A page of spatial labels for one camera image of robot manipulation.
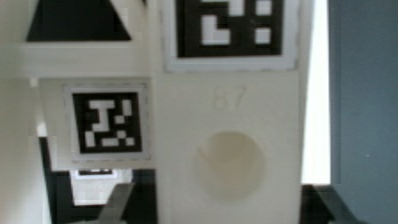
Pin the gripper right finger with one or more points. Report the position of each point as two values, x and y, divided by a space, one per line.
323 209

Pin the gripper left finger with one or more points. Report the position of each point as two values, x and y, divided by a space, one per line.
111 211

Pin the white chair back part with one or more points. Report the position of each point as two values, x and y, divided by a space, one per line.
225 117

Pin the white chair seat part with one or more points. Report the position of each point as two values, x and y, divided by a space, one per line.
96 111

